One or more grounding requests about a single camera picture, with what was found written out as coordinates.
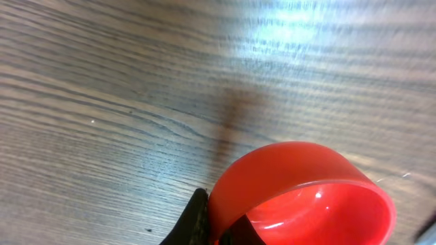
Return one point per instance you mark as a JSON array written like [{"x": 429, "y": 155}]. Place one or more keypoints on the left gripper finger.
[{"x": 192, "y": 226}]

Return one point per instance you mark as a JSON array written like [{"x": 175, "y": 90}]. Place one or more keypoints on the red scoop with blue handle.
[{"x": 301, "y": 193}]

